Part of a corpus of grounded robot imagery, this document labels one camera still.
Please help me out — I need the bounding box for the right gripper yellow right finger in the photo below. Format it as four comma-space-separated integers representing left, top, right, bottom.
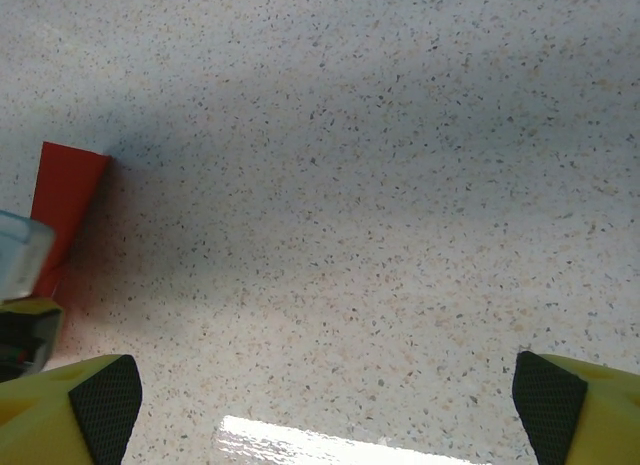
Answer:
513, 350, 640, 465

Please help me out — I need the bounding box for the red square paper sheet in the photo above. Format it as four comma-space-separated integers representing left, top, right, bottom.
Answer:
29, 140, 113, 299

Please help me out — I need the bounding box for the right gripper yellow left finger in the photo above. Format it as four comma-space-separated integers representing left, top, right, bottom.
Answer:
0, 353, 145, 465

